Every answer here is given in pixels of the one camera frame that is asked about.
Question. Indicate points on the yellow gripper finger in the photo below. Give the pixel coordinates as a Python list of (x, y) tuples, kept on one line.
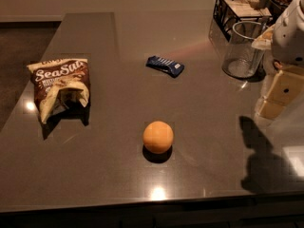
[(268, 110), (288, 83)]

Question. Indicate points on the blue rxbar wrapper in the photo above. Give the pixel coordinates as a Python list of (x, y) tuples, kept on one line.
[(170, 67)]

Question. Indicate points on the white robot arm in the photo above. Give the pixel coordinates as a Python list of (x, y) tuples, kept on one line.
[(283, 61)]

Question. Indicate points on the brown sea salt chip bag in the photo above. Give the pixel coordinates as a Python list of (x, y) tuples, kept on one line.
[(58, 84)]

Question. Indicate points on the clear glass pitcher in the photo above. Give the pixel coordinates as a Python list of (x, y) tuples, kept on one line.
[(241, 60)]

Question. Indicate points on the orange round fruit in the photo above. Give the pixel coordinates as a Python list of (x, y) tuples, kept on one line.
[(158, 137)]

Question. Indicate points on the black wire basket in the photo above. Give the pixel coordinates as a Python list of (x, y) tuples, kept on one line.
[(228, 12)]

